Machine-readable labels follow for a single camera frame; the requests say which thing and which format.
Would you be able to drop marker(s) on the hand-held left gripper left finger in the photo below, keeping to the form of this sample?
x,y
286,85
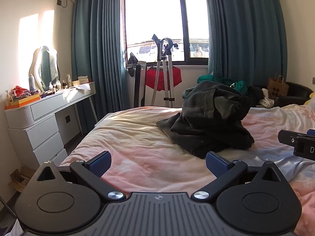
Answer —
x,y
99,163

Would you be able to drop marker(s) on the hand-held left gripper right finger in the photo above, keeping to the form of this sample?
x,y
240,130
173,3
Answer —
x,y
217,163

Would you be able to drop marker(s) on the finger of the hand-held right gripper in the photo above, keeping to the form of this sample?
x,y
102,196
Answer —
x,y
311,132
288,137

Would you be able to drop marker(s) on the black pants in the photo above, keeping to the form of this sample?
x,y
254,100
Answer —
x,y
209,113

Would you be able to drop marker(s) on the green clothes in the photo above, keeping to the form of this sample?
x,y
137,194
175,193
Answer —
x,y
240,86

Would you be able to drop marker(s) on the yellow plush toy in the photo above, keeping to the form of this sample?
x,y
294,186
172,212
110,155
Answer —
x,y
310,102

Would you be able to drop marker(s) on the white cloth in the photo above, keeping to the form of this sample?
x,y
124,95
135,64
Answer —
x,y
267,100

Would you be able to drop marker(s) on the black armchair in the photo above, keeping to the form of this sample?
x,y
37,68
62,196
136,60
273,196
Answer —
x,y
295,91

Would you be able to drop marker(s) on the brown paper bag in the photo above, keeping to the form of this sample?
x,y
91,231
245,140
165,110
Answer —
x,y
278,88

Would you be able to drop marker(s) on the bed with pink sheet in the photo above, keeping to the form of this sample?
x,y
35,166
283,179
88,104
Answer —
x,y
147,147

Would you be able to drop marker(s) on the black fuzzy cloth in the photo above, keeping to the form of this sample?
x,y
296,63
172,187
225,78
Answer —
x,y
256,93

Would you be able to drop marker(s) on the white dressing table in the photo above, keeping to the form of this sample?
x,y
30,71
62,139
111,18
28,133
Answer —
x,y
41,137

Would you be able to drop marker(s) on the white paper sheet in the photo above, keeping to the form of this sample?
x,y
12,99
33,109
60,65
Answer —
x,y
82,86

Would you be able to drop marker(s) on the cardboard box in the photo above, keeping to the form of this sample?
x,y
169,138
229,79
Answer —
x,y
21,179

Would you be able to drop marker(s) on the group of cosmetic bottles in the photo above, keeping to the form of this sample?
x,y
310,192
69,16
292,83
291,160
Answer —
x,y
59,84

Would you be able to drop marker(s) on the orange tray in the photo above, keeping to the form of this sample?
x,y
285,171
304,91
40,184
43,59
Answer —
x,y
24,101

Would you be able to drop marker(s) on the purple fluffy cloth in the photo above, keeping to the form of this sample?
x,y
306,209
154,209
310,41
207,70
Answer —
x,y
29,94

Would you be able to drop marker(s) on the red garment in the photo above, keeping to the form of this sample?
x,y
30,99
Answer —
x,y
155,78

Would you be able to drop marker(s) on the metal chair leg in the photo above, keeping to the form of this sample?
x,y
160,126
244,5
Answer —
x,y
7,207

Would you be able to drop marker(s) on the grey spray bottle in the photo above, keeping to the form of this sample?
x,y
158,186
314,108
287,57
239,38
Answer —
x,y
32,82

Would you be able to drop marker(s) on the red cloth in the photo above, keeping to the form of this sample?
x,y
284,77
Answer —
x,y
19,88

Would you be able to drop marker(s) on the wavy framed mirror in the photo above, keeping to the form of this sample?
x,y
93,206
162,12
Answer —
x,y
45,66

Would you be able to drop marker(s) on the black framed window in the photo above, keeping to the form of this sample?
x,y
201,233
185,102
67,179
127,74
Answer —
x,y
152,17

